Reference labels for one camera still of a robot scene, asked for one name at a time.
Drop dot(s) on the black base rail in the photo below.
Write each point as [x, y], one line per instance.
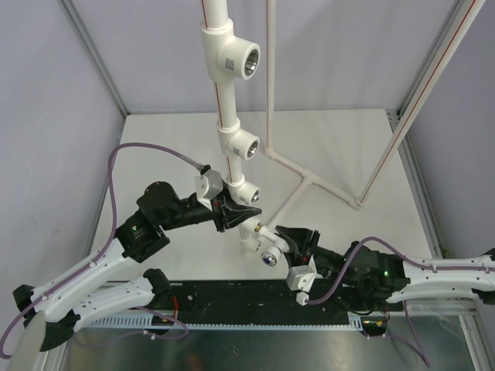
[264, 302]

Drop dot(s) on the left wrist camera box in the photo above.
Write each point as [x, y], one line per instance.
[209, 182]

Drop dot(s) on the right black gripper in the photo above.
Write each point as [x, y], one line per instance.
[301, 236]

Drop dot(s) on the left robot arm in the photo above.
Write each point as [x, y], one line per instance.
[73, 300]

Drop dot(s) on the aluminium table frame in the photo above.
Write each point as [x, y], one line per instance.
[429, 334]

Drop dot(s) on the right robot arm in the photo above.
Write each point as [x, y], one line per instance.
[372, 273]

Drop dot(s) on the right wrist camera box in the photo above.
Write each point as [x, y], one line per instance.
[300, 280]

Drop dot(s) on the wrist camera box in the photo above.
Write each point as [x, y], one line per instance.
[300, 280]
[209, 182]

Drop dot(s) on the white PVC pipe frame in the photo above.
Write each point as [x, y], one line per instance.
[344, 171]

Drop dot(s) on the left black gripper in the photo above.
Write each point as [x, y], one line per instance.
[227, 212]

